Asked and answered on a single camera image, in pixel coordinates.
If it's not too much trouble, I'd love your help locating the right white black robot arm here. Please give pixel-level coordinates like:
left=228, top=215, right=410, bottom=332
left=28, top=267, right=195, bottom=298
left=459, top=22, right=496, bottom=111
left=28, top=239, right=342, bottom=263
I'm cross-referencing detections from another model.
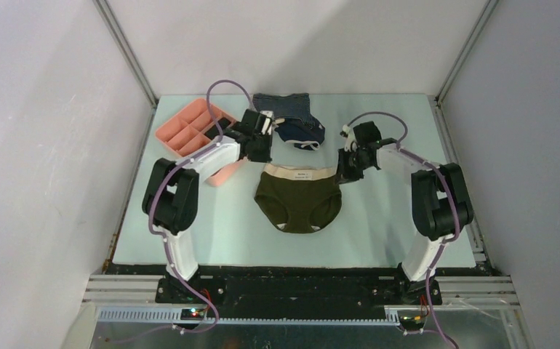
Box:
left=335, top=121, right=474, bottom=304

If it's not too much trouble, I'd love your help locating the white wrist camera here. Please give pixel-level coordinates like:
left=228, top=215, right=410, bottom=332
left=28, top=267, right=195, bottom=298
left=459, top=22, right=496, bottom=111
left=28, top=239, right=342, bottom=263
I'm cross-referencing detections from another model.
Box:
left=260, top=111, right=276, bottom=135
left=340, top=124, right=359, bottom=152

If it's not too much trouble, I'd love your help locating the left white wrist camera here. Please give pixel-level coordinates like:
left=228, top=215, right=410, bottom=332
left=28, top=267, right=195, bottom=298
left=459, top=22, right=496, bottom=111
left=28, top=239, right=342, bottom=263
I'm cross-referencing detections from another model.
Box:
left=260, top=111, right=276, bottom=135

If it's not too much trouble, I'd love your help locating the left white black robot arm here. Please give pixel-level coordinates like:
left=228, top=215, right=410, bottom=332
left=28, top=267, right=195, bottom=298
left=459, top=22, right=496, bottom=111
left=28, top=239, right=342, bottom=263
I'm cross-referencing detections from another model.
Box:
left=142, top=109, right=275, bottom=303

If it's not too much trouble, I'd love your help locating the navy blue underwear white trim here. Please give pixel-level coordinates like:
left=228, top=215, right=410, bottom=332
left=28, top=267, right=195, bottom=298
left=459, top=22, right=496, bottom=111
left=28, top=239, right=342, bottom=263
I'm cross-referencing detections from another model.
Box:
left=275, top=118, right=326, bottom=151

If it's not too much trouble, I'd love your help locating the pink divided organizer tray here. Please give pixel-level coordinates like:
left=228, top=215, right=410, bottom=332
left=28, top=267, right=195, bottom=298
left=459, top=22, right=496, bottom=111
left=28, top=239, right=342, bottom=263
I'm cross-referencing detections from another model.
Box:
left=154, top=97, right=247, bottom=188

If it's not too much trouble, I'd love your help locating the black rolled garment in tray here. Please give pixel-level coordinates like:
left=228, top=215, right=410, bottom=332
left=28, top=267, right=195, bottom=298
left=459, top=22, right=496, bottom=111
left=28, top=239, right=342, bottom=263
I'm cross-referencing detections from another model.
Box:
left=204, top=118, right=231, bottom=140

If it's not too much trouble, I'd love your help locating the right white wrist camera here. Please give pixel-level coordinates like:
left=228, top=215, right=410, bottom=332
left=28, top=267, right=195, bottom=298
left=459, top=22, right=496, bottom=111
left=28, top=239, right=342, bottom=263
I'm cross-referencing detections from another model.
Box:
left=340, top=124, right=359, bottom=152

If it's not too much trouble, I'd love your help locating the grey slotted cable duct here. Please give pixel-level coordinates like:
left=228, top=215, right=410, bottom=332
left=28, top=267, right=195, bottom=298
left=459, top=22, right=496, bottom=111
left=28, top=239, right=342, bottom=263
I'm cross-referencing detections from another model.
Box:
left=97, top=306, right=400, bottom=326

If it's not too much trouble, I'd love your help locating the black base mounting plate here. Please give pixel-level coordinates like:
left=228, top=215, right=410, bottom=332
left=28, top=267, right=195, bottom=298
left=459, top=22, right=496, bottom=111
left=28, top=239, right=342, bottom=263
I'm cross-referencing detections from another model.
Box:
left=155, top=266, right=442, bottom=319

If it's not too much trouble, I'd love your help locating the olive green underwear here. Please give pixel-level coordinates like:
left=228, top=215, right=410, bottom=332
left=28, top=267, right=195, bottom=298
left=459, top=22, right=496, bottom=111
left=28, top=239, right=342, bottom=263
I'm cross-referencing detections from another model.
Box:
left=254, top=164, right=343, bottom=234

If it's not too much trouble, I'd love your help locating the grey striped folded underwear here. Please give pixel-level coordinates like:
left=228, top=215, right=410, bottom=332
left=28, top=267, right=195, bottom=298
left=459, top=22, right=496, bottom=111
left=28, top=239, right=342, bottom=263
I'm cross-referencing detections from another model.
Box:
left=252, top=93, right=313, bottom=124

